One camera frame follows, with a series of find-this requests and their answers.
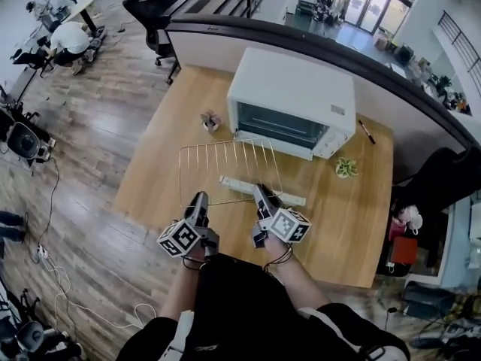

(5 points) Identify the person's right forearm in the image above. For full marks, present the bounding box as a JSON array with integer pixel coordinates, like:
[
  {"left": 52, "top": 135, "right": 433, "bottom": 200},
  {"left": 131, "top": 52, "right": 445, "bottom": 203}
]
[{"left": 262, "top": 235, "right": 331, "bottom": 311}]

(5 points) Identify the white mug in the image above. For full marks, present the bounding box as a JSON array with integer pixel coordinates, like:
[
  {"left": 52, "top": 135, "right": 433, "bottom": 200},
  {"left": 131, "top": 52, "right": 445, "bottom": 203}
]
[{"left": 407, "top": 212, "right": 424, "bottom": 236}]

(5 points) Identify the small green potted plant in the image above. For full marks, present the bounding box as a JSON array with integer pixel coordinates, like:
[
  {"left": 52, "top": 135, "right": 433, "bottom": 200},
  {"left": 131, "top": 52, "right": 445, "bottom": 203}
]
[{"left": 334, "top": 156, "right": 359, "bottom": 179}]

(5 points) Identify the pink box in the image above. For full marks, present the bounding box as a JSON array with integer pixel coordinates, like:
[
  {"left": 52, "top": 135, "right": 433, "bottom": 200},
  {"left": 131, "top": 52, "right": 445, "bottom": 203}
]
[{"left": 389, "top": 218, "right": 409, "bottom": 240}]

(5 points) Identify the person's left forearm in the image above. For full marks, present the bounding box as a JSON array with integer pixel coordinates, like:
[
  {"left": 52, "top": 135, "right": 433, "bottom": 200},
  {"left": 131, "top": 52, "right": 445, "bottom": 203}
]
[{"left": 159, "top": 248, "right": 204, "bottom": 321}]

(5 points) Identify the pink white plush toy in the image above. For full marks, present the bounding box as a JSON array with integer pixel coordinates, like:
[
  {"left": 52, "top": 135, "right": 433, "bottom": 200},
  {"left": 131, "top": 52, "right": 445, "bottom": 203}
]
[{"left": 398, "top": 205, "right": 416, "bottom": 225}]

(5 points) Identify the person's black clothing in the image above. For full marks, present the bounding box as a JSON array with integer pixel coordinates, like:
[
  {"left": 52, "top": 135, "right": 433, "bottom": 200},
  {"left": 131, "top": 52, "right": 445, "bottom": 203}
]
[{"left": 116, "top": 252, "right": 410, "bottom": 361}]

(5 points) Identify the black office chair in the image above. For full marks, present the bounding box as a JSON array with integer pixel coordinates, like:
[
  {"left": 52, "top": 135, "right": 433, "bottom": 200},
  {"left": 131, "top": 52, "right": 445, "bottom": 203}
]
[{"left": 122, "top": 0, "right": 185, "bottom": 86}]

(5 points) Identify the red book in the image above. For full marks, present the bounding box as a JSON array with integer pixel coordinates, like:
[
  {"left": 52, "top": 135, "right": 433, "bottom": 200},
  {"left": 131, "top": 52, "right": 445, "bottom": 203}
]
[{"left": 390, "top": 236, "right": 419, "bottom": 265}]

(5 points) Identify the white long bar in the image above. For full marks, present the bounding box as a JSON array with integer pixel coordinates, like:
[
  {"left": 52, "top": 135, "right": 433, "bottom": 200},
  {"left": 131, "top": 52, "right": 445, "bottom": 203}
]
[{"left": 219, "top": 174, "right": 307, "bottom": 207}]

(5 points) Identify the white desk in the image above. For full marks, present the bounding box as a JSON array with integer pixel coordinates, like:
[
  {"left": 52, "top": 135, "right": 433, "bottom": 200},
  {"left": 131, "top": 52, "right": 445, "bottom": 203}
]
[{"left": 56, "top": 0, "right": 110, "bottom": 39}]

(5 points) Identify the gold wire oven rack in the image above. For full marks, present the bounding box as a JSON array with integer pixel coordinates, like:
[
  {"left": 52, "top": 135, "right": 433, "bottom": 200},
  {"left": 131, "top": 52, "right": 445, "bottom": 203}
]
[{"left": 178, "top": 137, "right": 281, "bottom": 207}]

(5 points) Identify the black marker pen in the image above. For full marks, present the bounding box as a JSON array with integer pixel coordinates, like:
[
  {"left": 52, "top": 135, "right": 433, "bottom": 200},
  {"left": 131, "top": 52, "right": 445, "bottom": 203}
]
[{"left": 357, "top": 119, "right": 377, "bottom": 145}]

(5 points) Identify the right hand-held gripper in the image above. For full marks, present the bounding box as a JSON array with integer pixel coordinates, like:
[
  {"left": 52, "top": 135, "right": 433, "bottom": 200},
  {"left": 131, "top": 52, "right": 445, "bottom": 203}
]
[{"left": 250, "top": 184, "right": 313, "bottom": 250}]

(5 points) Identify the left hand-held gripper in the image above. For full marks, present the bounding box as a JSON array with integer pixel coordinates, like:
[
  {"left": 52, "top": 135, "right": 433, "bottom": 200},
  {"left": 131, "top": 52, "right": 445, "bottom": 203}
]
[{"left": 156, "top": 191, "right": 221, "bottom": 259}]

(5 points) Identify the white floor cable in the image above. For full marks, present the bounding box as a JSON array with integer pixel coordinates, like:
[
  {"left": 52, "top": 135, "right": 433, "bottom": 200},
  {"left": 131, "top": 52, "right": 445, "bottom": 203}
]
[{"left": 41, "top": 256, "right": 157, "bottom": 330}]

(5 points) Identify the white toaster oven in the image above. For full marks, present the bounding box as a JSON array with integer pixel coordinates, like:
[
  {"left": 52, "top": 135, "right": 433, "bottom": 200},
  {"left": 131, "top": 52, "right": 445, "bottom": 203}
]
[{"left": 225, "top": 47, "right": 357, "bottom": 161}]

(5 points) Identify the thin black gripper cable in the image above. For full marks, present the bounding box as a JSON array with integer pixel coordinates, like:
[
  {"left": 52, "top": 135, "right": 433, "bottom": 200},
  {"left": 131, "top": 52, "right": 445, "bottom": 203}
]
[
  {"left": 262, "top": 243, "right": 294, "bottom": 275},
  {"left": 182, "top": 256, "right": 208, "bottom": 271}
]

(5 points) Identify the black round wheeled device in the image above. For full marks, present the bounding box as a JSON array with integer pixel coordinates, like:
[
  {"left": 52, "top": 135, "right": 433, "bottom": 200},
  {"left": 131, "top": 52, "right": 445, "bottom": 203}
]
[{"left": 5, "top": 121, "right": 52, "bottom": 163}]

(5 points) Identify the small pink potted plant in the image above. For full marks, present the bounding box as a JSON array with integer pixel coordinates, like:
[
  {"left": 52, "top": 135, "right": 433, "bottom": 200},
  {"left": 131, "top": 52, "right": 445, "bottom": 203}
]
[{"left": 200, "top": 110, "right": 222, "bottom": 132}]

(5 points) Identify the light blue desk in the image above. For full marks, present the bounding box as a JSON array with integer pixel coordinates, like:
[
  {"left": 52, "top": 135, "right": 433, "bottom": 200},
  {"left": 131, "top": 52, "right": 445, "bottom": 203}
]
[{"left": 437, "top": 197, "right": 481, "bottom": 289}]

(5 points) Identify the black chair with jacket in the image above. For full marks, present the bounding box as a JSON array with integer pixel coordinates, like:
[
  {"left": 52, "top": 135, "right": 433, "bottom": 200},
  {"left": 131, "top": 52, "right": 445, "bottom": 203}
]
[{"left": 390, "top": 147, "right": 481, "bottom": 278}]

